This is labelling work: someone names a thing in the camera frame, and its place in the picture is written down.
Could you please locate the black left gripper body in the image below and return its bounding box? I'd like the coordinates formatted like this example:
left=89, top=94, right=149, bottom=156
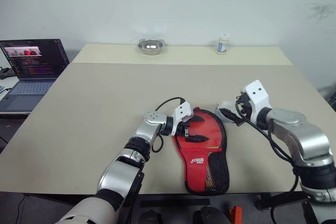
left=176, top=115, right=195, bottom=138

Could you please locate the orange red block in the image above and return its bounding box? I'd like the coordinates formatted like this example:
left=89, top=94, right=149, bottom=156
left=228, top=205, right=243, bottom=224

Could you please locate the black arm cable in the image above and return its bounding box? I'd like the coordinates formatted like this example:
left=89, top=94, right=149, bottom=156
left=234, top=100, right=296, bottom=163
left=150, top=97, right=186, bottom=154

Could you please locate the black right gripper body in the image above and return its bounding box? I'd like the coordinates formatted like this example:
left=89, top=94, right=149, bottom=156
left=234, top=92, right=254, bottom=128

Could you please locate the black red paddle case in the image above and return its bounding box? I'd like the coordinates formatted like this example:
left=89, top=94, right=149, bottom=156
left=172, top=100, right=235, bottom=197

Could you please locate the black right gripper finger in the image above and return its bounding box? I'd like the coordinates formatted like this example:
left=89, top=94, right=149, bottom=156
left=218, top=108, right=240, bottom=123

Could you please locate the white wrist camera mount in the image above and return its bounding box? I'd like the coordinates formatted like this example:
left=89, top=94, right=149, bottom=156
left=171, top=101, right=194, bottom=137
left=241, top=79, right=272, bottom=121

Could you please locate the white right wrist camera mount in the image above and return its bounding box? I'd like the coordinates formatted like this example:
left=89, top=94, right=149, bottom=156
left=241, top=79, right=272, bottom=121

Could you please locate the black handheld controller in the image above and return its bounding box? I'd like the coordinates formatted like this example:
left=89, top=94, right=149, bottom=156
left=0, top=67, right=14, bottom=79

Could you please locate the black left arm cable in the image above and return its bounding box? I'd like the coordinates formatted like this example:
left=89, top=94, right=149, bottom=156
left=150, top=97, right=186, bottom=154

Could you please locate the black table leg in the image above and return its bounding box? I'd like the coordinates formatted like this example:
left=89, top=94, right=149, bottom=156
left=255, top=192, right=307, bottom=212

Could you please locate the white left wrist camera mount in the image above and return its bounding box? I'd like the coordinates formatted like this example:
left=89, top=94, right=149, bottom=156
left=171, top=101, right=194, bottom=137

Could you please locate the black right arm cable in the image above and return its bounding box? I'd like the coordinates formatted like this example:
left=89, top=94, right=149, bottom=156
left=234, top=100, right=296, bottom=163

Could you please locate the dark rounded shape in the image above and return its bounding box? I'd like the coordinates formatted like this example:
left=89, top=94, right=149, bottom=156
left=139, top=209, right=162, bottom=224
left=192, top=206, right=229, bottom=224

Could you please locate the small white plastic bottle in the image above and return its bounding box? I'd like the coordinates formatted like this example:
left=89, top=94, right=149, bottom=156
left=216, top=32, right=232, bottom=55

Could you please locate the blue open laptop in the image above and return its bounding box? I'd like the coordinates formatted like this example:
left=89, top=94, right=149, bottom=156
left=0, top=38, right=70, bottom=113

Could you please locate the stainless steel bowl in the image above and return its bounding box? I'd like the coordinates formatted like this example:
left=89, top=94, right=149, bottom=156
left=137, top=38, right=166, bottom=56

